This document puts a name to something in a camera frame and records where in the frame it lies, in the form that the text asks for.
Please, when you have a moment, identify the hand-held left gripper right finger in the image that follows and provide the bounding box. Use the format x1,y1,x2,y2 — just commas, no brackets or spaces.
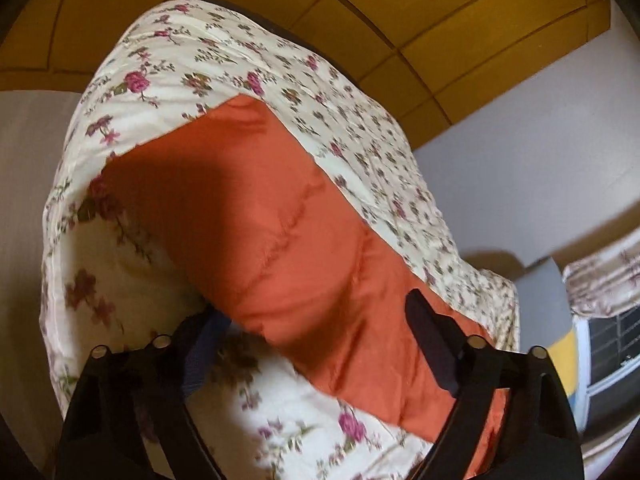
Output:
405,287,586,480

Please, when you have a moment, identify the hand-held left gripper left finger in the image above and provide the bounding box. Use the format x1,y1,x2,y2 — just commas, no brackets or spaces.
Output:
54,309,227,480

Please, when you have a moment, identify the floral quilt with orange lining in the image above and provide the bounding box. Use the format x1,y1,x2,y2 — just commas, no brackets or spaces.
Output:
39,0,521,480

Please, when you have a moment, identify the grey yellow blue headboard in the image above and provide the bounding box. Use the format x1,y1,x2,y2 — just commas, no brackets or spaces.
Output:
515,257,582,431

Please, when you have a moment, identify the beige patterned curtain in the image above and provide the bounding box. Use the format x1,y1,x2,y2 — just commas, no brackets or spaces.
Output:
562,232,640,318

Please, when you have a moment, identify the wooden wardrobe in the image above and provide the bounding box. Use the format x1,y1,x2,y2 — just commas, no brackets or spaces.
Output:
0,0,613,127

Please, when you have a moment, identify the window with white frame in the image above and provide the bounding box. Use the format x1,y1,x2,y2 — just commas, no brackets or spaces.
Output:
575,305,640,411

